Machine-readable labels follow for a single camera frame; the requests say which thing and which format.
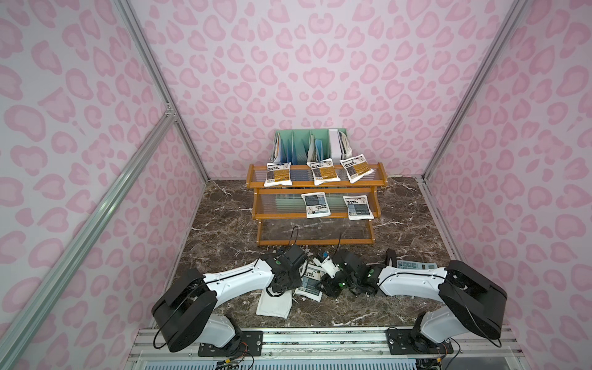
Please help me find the plain white bag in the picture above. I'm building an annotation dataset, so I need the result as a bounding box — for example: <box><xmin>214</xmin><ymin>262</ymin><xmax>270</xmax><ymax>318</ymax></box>
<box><xmin>256</xmin><ymin>291</ymin><xmax>292</xmax><ymax>319</ymax></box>

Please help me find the yellow coffee bag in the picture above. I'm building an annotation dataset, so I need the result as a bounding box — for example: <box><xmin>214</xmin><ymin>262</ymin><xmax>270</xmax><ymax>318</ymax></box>
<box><xmin>308</xmin><ymin>158</ymin><xmax>341</xmax><ymax>186</ymax></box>
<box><xmin>340</xmin><ymin>154</ymin><xmax>375</xmax><ymax>183</ymax></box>
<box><xmin>264</xmin><ymin>163</ymin><xmax>292</xmax><ymax>187</ymax></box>

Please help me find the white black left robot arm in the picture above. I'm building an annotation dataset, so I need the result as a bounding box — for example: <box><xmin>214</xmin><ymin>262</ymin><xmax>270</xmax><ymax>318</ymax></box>
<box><xmin>152</xmin><ymin>245</ymin><xmax>307</xmax><ymax>354</ymax></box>

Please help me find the blue coffee bag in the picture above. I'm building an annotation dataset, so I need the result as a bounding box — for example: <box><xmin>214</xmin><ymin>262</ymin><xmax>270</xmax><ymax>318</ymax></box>
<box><xmin>301</xmin><ymin>192</ymin><xmax>331</xmax><ymax>218</ymax></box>
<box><xmin>343</xmin><ymin>195</ymin><xmax>375</xmax><ymax>220</ymax></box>
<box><xmin>294</xmin><ymin>265</ymin><xmax>325</xmax><ymax>302</ymax></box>

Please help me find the light blue calculator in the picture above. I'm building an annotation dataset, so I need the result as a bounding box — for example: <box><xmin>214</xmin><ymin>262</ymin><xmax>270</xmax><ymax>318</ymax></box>
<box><xmin>397</xmin><ymin>260</ymin><xmax>438</xmax><ymax>271</ymax></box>

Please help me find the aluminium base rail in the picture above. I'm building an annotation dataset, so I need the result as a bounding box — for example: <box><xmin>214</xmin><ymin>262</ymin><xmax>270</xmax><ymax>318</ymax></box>
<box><xmin>124</xmin><ymin>327</ymin><xmax>530</xmax><ymax>369</ymax></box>

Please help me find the orange wooden three-tier shelf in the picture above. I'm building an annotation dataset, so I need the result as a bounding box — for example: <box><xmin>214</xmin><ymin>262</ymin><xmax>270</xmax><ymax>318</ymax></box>
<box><xmin>246</xmin><ymin>163</ymin><xmax>388</xmax><ymax>246</ymax></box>

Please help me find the white binder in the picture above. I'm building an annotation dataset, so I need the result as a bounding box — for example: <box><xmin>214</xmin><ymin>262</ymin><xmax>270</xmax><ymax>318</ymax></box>
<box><xmin>328</xmin><ymin>129</ymin><xmax>342</xmax><ymax>163</ymax></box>

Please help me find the green file organizer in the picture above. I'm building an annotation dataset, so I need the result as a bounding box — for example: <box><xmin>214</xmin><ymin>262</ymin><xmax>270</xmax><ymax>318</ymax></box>
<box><xmin>269</xmin><ymin>128</ymin><xmax>353</xmax><ymax>165</ymax></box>

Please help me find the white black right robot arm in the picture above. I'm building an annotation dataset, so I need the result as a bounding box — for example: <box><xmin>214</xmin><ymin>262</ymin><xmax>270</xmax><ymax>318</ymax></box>
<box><xmin>314</xmin><ymin>249</ymin><xmax>507</xmax><ymax>353</ymax></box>

